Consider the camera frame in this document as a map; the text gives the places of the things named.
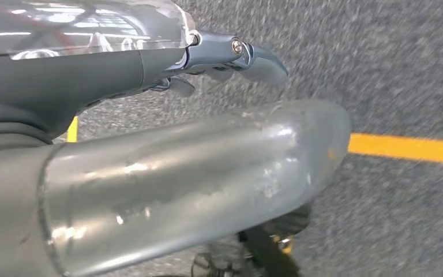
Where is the black robot foot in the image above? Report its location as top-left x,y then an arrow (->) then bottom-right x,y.
190,204 -> 314,277

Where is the yellow floor tape square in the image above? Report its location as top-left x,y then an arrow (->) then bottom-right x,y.
66,116 -> 443,166

